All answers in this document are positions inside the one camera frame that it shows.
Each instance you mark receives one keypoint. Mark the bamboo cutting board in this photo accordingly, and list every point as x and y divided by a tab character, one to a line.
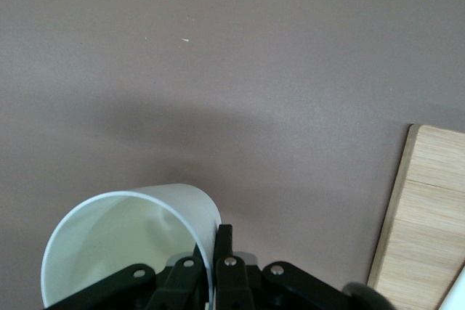
428	215

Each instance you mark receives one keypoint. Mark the brown table cover sheet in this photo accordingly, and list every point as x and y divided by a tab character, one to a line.
218	88

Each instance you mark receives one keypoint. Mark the white plastic cup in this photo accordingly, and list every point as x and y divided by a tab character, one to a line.
116	237

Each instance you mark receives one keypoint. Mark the white plastic knife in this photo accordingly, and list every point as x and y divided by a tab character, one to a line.
456	293

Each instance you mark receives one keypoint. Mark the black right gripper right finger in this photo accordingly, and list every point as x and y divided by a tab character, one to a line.
232	284

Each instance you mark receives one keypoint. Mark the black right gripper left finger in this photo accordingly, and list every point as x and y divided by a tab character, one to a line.
181	284

